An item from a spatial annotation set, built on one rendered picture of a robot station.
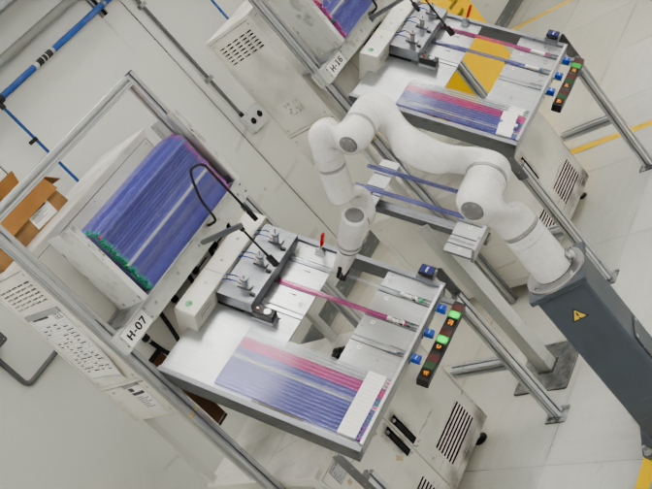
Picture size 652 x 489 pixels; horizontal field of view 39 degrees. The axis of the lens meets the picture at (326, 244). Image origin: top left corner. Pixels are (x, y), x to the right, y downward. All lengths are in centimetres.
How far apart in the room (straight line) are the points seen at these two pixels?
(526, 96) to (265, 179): 193
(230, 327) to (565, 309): 107
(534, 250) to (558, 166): 174
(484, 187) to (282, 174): 295
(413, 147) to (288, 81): 141
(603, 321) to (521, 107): 128
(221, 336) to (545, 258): 107
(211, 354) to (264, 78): 142
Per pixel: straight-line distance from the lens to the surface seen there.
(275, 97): 405
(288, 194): 541
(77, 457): 448
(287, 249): 321
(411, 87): 388
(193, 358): 304
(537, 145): 436
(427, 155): 263
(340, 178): 282
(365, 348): 301
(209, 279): 313
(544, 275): 278
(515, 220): 267
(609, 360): 295
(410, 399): 341
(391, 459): 331
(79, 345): 320
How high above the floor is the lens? 211
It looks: 19 degrees down
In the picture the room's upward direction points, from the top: 43 degrees counter-clockwise
